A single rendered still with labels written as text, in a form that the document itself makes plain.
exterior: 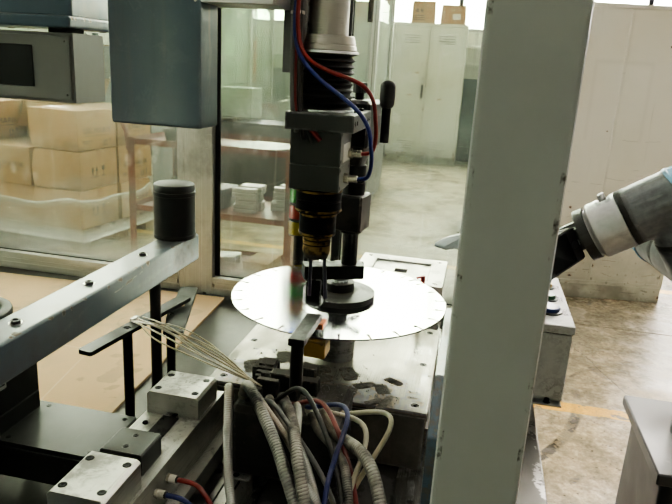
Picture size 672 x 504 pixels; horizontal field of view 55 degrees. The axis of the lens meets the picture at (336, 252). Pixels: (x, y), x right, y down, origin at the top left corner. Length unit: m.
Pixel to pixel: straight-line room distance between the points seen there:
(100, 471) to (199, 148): 0.94
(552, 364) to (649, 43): 3.13
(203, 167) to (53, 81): 0.67
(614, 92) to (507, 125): 3.81
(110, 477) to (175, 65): 0.43
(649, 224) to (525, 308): 0.60
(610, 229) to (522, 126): 0.61
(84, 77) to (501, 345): 0.71
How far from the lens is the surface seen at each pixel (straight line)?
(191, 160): 1.53
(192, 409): 0.85
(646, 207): 0.88
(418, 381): 0.99
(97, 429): 0.92
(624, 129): 4.11
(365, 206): 0.88
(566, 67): 0.27
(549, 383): 1.19
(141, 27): 0.77
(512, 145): 0.27
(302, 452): 0.71
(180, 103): 0.75
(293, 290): 1.02
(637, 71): 4.11
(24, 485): 0.98
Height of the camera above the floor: 1.30
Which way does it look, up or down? 16 degrees down
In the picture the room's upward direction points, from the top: 3 degrees clockwise
